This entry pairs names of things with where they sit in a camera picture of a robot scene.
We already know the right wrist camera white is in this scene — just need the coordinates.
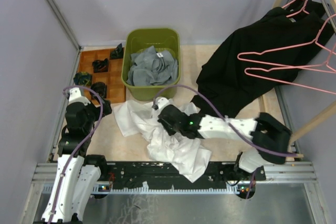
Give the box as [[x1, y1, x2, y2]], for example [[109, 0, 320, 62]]
[[152, 97, 173, 110]]

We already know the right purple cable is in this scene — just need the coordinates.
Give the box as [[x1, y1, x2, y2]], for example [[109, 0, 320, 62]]
[[153, 84, 298, 156]]

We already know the rolled black sock bottom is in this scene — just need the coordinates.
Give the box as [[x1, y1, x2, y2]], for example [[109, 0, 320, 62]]
[[90, 82, 107, 99]]

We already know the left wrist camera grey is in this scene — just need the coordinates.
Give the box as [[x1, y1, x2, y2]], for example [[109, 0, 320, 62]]
[[65, 86, 91, 106]]

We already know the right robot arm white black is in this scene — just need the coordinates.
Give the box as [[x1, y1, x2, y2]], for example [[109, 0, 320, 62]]
[[158, 105, 291, 180]]

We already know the grey shirt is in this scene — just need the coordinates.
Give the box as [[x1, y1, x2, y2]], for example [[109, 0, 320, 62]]
[[127, 46, 179, 87]]

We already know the rolled black sock top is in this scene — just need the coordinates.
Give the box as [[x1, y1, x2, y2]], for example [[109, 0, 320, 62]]
[[109, 43, 124, 60]]

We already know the white shirt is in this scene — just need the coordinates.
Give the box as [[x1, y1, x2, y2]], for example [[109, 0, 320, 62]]
[[114, 100, 212, 183]]

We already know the white cable duct strip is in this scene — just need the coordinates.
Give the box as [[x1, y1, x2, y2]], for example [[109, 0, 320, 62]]
[[92, 183, 255, 195]]

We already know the green plastic basket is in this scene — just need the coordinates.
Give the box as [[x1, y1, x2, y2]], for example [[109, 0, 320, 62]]
[[121, 27, 182, 101]]

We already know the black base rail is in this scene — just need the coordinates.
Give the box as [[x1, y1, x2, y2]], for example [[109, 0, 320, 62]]
[[98, 162, 251, 189]]

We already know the rolled black sock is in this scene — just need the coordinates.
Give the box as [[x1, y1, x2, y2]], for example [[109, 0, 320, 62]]
[[92, 58, 109, 73], [90, 82, 107, 99], [109, 43, 124, 60]]

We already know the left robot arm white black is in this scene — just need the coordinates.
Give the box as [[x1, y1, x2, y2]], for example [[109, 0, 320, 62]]
[[39, 100, 112, 223]]

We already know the black shirt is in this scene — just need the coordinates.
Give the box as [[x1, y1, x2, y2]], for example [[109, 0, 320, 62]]
[[196, 0, 334, 118]]

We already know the pink hanger of grey shirt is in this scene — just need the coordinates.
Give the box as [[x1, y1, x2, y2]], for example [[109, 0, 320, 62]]
[[244, 45, 335, 95]]

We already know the wooden clothes rack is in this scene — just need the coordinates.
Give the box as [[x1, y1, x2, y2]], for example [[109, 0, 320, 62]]
[[257, 0, 335, 163]]

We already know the rolled black sock centre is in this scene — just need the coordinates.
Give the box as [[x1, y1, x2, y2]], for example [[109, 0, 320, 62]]
[[92, 58, 109, 73]]

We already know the rolled dark sock green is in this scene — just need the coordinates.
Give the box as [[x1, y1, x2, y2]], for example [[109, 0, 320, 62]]
[[73, 71, 92, 87]]

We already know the pink hanger of white shirt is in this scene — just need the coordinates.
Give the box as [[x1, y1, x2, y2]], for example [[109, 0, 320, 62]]
[[237, 14, 335, 69]]

